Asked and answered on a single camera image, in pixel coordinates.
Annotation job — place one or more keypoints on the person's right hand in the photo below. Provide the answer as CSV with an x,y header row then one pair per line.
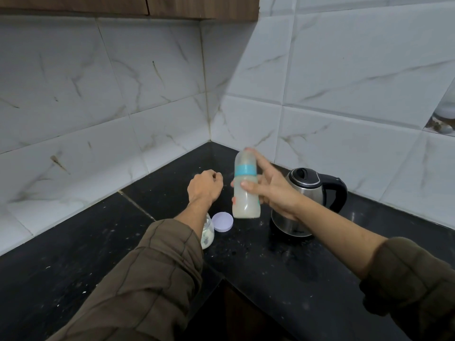
x,y
273,189

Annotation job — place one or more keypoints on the person's left hand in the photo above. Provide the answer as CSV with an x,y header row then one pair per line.
x,y
204,187

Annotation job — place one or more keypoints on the person's left fingers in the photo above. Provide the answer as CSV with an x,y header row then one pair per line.
x,y
213,177

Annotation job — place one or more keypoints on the person's right thumb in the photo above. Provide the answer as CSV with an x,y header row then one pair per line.
x,y
254,188

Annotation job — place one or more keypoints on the person's right forearm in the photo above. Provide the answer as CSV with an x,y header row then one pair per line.
x,y
373,266

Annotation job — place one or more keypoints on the person's left forearm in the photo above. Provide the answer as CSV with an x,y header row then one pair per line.
x,y
149,273

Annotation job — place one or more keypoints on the lavender jar lid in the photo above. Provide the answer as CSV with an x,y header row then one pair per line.
x,y
222,222

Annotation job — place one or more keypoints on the stainless steel electric kettle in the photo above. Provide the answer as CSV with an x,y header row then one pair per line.
x,y
307,200

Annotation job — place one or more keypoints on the clear glass jar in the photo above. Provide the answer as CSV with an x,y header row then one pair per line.
x,y
207,233

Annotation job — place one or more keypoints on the wooden wall cabinet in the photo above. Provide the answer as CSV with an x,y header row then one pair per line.
x,y
129,7

